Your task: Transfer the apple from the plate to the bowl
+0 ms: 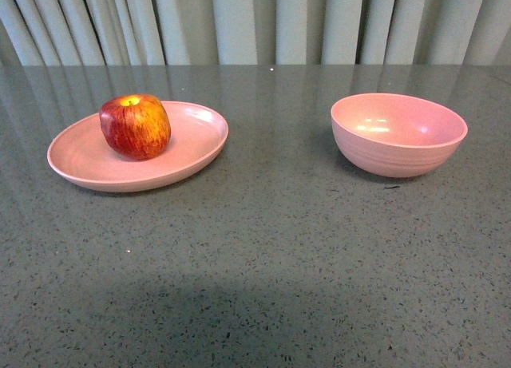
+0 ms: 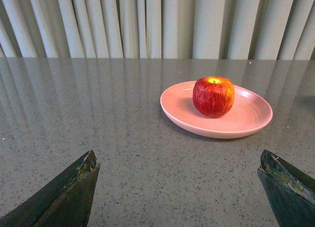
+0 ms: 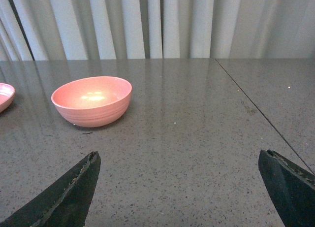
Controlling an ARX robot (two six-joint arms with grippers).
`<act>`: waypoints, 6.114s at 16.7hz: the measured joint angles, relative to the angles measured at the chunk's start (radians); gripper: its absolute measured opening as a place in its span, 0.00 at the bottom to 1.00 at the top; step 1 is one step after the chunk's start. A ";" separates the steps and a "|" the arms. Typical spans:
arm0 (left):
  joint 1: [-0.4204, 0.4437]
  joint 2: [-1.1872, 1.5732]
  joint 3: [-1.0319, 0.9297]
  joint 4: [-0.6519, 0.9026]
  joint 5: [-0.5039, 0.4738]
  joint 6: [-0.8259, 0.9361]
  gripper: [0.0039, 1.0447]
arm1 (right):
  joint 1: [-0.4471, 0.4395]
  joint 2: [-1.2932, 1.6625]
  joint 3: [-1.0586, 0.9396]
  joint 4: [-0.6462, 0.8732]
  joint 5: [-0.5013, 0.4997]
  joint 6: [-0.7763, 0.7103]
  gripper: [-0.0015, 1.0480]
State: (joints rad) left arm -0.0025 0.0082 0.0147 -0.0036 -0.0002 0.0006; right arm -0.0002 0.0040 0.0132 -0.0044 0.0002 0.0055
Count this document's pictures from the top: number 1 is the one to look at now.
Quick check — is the red yellow apple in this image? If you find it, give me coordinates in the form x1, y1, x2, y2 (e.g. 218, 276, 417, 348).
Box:
99, 94, 172, 160

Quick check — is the pink round bowl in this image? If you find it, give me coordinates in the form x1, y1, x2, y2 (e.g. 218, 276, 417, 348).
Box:
331, 93, 468, 178

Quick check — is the pink shallow plate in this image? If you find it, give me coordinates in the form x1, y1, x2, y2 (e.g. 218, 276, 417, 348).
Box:
47, 101, 229, 192

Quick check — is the grey pleated curtain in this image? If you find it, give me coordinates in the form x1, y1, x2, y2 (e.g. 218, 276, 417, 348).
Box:
1, 0, 510, 66

